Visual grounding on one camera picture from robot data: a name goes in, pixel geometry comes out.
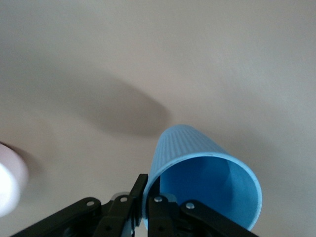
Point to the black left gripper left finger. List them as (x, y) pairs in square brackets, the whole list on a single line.
[(113, 217)]

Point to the pink bowl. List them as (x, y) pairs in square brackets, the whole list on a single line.
[(10, 177)]

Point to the blue ribbed plastic cup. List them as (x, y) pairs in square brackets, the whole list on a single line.
[(205, 177)]

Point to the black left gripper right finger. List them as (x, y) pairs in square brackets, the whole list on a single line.
[(172, 222)]

